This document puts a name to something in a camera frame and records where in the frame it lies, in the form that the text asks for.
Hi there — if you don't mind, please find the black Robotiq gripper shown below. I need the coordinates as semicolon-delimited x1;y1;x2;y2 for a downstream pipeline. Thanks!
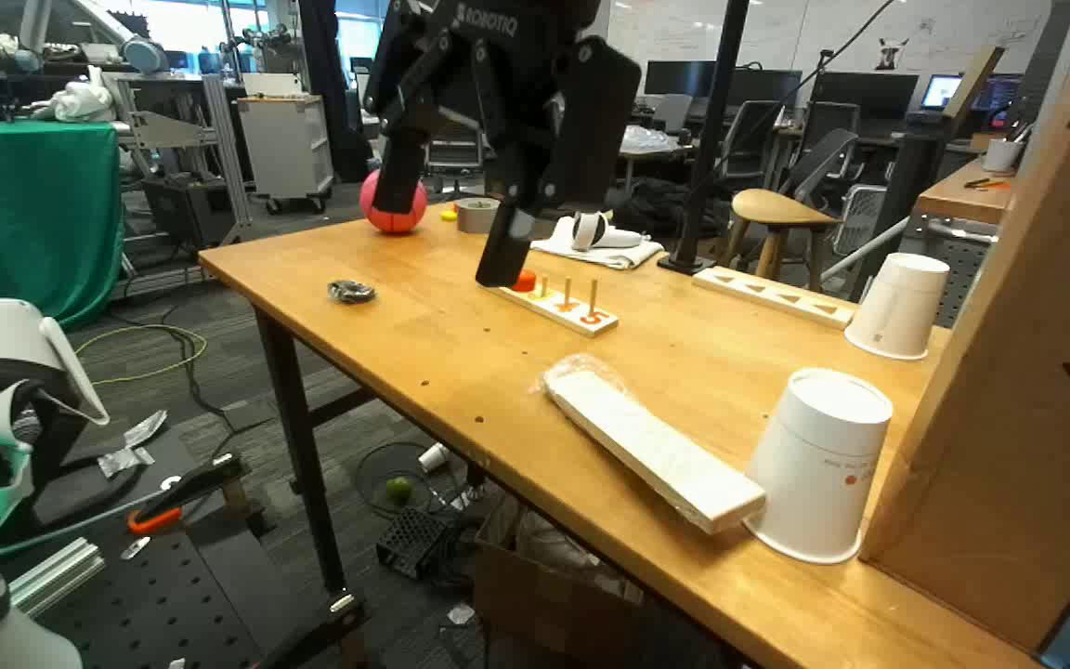
361;0;643;288

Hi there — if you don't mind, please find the white black round device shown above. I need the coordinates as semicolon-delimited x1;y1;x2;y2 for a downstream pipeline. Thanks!
567;209;612;257

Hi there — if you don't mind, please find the pink basketball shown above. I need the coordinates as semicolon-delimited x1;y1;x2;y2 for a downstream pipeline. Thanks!
355;168;432;240

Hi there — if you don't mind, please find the numbered wooden peg board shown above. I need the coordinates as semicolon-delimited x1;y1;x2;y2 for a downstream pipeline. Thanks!
495;272;624;339

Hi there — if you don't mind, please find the crumpled foil ball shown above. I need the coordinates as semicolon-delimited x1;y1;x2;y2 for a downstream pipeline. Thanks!
323;274;380;310

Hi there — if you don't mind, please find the white bin cart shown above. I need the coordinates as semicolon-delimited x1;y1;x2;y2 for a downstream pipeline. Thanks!
234;88;337;209

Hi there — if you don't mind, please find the grey office chair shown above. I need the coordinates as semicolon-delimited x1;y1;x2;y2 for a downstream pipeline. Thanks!
716;98;789;191

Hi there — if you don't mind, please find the round wooden stool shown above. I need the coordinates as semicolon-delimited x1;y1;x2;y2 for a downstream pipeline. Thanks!
723;186;838;282

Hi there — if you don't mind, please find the wooden board with holes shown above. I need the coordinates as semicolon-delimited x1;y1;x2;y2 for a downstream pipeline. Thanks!
692;266;863;330

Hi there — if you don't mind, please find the white wrapped wooden plank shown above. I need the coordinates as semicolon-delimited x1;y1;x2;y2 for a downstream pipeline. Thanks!
541;351;768;541

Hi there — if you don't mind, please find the white paper cup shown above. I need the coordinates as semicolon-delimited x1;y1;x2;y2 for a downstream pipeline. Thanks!
743;366;899;569
843;248;955;366

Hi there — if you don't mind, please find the small lit monitor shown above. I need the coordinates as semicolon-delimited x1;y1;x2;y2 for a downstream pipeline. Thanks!
917;72;967;117

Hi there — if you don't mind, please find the wooden side desk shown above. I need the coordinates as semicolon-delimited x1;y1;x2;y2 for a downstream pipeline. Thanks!
913;153;1023;231

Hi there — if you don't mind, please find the silver metal hand tool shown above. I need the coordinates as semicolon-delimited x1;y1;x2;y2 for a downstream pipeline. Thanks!
95;409;174;482

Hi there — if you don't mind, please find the green cloth cover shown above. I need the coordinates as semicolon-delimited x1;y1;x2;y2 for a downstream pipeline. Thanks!
0;119;125;330

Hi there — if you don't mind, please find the black perforated plate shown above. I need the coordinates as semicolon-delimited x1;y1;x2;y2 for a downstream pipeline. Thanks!
47;496;353;669

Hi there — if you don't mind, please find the large cardboard box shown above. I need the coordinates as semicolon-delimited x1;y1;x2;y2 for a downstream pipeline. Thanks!
863;35;1070;662

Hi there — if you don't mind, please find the silver aluminium extrusion bar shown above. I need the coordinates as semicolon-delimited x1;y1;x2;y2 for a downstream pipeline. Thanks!
7;534;109;619

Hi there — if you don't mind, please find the black camera stand pole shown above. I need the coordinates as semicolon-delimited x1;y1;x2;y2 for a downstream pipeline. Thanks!
661;0;753;279

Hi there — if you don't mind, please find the black table leg frame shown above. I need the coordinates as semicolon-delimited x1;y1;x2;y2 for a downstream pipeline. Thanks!
249;310;366;624

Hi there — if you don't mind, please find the orange handled tool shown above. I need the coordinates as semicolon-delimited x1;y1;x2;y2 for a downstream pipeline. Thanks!
121;500;184;541

